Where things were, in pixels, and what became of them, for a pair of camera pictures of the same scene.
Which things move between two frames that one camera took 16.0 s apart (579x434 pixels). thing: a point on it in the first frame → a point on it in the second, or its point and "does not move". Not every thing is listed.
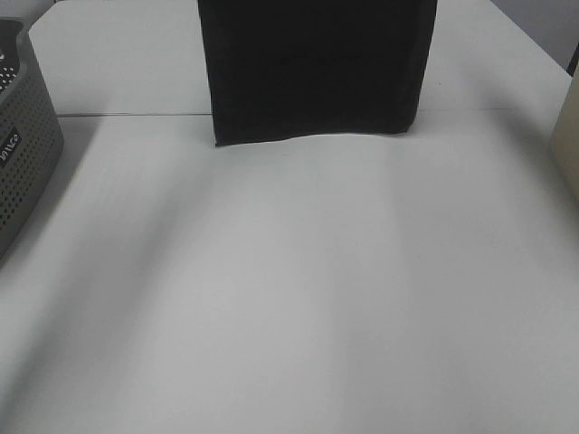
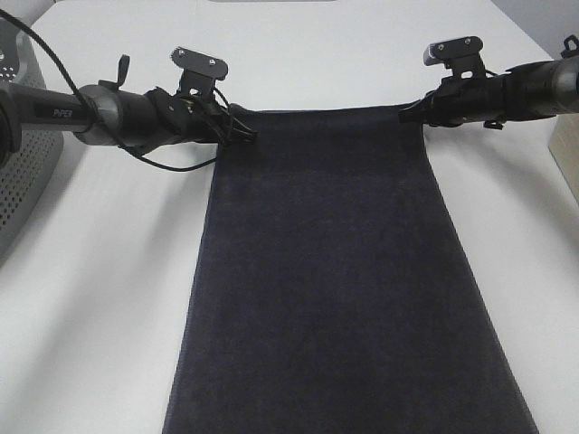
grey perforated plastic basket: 32,140 does not move
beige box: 564,144 does not move
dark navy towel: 285,68 → 330,293
